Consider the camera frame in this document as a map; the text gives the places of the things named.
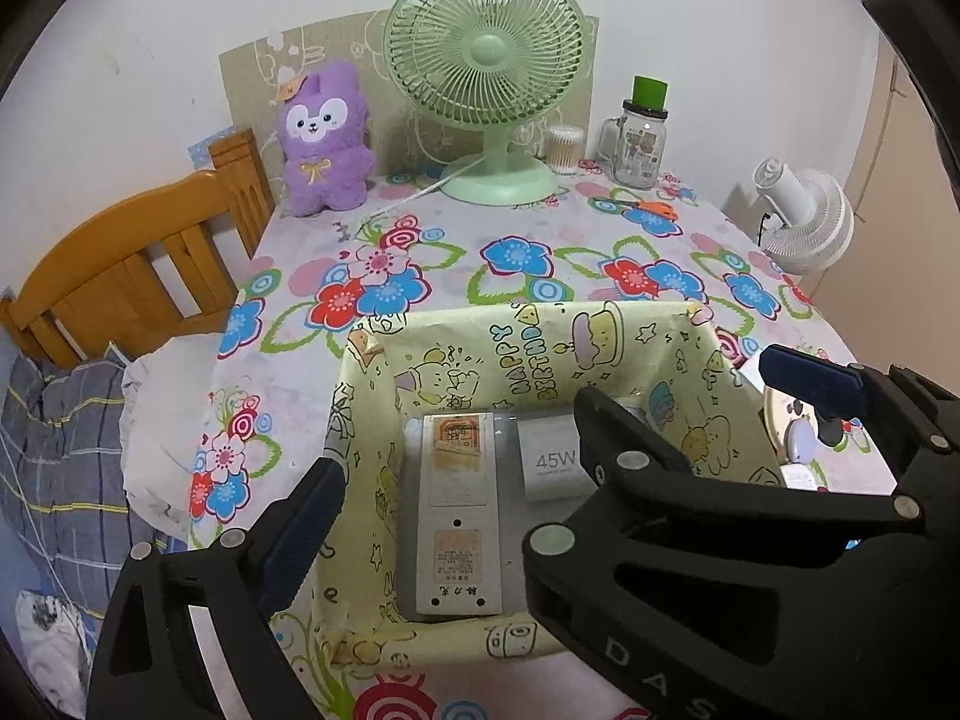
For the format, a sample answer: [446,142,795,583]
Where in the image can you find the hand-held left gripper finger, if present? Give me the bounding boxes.
[85,456,349,720]

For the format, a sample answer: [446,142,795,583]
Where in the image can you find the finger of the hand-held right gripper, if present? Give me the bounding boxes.
[759,343,960,533]
[521,385,922,720]

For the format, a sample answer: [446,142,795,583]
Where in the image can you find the round beige case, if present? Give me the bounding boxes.
[763,388,820,466]

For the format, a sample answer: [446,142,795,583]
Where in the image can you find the yellow cartoon paper box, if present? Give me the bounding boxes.
[319,298,785,668]

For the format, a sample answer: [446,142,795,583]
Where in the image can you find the white charger box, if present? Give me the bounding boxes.
[517,420,601,503]

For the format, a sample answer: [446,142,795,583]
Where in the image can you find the beige cabinet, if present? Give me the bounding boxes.
[821,37,960,421]

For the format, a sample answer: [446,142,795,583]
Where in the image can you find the white clip fan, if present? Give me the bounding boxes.
[754,157,856,275]

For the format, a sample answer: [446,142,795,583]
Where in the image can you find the white pillow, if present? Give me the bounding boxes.
[120,334,226,533]

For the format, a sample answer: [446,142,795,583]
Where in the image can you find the floral tablecloth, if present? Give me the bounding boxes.
[187,165,897,720]

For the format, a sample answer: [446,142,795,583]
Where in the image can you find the grey plaid bedding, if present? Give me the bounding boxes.
[0,349,162,601]

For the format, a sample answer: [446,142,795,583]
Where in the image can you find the cotton swab container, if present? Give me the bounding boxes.
[545,125,586,175]

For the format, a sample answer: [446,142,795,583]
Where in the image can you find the glass jar mug green lid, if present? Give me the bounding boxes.
[598,76,671,188]

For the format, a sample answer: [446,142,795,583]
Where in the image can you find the wooden bed headboard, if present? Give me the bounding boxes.
[0,127,275,368]

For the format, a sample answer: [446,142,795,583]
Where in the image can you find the green desk fan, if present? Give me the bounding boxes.
[384,0,591,205]

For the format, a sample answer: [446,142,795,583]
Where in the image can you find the purple plush toy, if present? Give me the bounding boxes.
[276,61,377,218]

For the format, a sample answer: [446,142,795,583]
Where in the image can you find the orange handled scissors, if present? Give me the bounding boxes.
[600,191,676,216]

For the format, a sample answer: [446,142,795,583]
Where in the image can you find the white fan cable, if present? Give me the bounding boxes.
[360,156,485,222]

